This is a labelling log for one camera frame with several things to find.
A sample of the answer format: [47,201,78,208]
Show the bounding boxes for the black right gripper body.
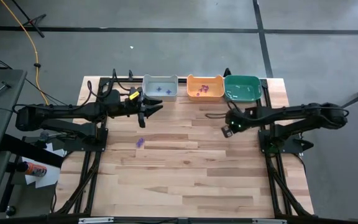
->
[225,112,248,134]

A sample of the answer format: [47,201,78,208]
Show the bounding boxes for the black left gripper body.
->
[116,93,145,118]

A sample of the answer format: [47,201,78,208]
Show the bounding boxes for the white plastic bin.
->
[142,73,179,103]

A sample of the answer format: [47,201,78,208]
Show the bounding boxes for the green plastic bin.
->
[224,75,263,103]
[204,101,245,119]

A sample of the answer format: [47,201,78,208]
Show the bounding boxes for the orange plastic bin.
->
[186,73,225,102]

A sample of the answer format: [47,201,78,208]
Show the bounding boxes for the white paper sheet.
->
[21,155,62,189]
[44,141,67,158]

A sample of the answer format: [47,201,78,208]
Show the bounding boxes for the orange can black cap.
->
[16,161,48,178]

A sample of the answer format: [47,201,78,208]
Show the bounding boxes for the black tripod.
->
[10,0,47,39]

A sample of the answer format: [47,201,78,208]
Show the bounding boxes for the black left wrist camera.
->
[128,87,144,105]

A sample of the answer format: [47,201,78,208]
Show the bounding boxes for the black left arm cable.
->
[87,68,133,100]

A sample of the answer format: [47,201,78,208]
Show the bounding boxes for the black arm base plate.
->
[258,129,305,155]
[63,127,109,153]

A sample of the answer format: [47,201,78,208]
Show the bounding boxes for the yellow cable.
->
[0,0,50,106]

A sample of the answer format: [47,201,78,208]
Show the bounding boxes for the silver metal bracket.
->
[252,218,288,224]
[78,217,115,224]

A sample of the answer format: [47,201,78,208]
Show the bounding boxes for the black aluminium rig frame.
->
[0,67,358,224]

